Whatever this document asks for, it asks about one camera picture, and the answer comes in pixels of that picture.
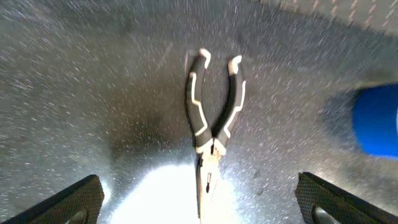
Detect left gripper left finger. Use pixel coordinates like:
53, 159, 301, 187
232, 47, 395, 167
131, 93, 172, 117
1, 174, 106, 224

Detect roll of blue tape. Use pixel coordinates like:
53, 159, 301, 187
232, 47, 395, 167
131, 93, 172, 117
351, 83, 398, 160

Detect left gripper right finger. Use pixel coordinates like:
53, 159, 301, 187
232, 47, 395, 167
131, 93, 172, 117
294, 172, 398, 224

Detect black pegboard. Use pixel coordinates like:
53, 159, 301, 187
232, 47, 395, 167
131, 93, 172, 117
257, 0, 398, 37

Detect black and white pliers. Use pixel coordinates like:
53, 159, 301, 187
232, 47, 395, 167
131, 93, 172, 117
184, 48, 247, 224

